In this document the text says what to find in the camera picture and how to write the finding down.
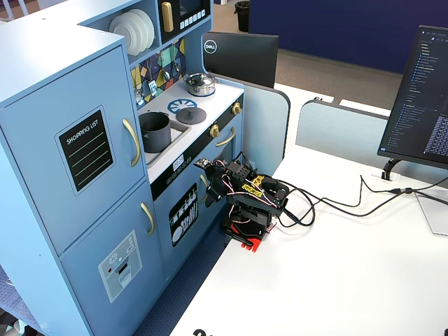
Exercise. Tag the black Dell monitor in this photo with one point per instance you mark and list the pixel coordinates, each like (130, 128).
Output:
(241, 57)

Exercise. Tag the steel skimmer spoon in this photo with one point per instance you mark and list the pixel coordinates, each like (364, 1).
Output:
(139, 95)

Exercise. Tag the gray pot lid with knob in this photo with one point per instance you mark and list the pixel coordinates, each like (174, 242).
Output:
(190, 115)

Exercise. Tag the gold stove knob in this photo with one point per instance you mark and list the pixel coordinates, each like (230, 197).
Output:
(214, 130)
(237, 108)

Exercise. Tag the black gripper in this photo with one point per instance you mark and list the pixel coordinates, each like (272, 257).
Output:
(212, 193)

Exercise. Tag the red table clamp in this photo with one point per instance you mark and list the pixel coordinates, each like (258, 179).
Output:
(252, 245)

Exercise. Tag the blue toy kitchen unit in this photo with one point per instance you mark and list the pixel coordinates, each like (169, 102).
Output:
(35, 87)

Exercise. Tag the gray monitor base plate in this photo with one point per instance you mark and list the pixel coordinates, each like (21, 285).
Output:
(432, 213)

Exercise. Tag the steel serving spoon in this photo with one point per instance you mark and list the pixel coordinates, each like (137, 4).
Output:
(176, 66)

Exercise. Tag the black trash bin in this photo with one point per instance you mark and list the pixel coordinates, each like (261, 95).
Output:
(242, 15)

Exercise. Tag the black toy microwave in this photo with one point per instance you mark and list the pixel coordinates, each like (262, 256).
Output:
(190, 8)

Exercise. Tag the monitor with lit screen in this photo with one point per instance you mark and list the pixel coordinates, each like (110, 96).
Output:
(416, 94)

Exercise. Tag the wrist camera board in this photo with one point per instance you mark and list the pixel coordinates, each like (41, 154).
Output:
(203, 162)

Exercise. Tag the dark blue partition wall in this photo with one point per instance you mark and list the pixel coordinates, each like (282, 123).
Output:
(346, 28)

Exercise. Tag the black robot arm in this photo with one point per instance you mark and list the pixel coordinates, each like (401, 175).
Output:
(255, 199)

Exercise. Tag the gray cooking pot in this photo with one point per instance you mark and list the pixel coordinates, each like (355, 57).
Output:
(156, 138)

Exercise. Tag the white plate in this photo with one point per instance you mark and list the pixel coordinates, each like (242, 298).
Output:
(119, 31)
(150, 28)
(142, 27)
(136, 29)

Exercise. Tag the gray sink basin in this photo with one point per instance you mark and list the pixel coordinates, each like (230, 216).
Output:
(179, 134)

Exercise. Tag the light blue desk divider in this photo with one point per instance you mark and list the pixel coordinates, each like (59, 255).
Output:
(339, 136)
(266, 126)

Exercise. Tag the steel slotted spatula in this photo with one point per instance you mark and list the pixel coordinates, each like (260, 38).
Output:
(153, 87)

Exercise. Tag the steel pot lid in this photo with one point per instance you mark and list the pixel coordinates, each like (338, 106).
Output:
(199, 80)

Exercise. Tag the shiny steel pot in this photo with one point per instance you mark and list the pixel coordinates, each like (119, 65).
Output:
(200, 91)

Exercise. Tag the steel ladle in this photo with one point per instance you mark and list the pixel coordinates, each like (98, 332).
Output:
(166, 75)

